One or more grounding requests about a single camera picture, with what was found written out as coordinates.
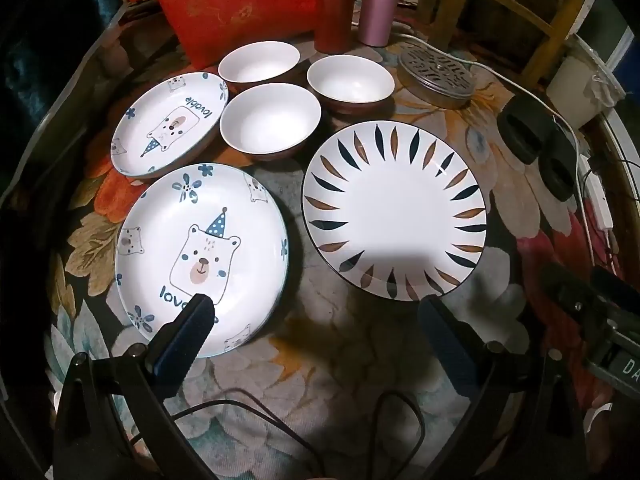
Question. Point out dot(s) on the red thermos bottle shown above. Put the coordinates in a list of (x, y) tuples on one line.
[(340, 10)]

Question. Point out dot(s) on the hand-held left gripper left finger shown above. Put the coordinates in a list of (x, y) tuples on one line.
[(182, 342)]

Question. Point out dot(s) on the white bowl brown outside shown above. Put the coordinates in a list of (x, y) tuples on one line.
[(260, 62), (350, 80), (270, 120)]

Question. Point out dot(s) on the wooden chair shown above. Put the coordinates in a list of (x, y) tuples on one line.
[(555, 15)]

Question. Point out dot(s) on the white bin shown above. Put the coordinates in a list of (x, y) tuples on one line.
[(580, 90)]

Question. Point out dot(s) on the dark teal cloth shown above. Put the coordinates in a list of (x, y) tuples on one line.
[(45, 35)]

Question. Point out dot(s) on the white power strip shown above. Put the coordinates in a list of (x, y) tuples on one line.
[(597, 195)]

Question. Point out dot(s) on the black slipper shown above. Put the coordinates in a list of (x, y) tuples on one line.
[(560, 165), (522, 130)]

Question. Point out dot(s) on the leaf pattern plate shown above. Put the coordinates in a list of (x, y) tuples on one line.
[(395, 210)]

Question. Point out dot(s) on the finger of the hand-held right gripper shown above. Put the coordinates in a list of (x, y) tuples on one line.
[(617, 292), (575, 300)]

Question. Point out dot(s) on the bear print plate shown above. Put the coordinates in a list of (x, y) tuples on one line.
[(165, 240), (150, 110)]

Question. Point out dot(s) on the red bag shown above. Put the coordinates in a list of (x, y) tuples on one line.
[(225, 5)]

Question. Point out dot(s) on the floral rug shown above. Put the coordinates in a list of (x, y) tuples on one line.
[(310, 360)]

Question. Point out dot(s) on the round metal tin perforated lid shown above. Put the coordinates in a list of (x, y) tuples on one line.
[(435, 72)]

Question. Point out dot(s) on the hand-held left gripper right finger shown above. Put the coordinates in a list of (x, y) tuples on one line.
[(450, 350)]

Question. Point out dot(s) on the pink thermos bottle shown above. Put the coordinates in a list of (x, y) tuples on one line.
[(382, 5)]

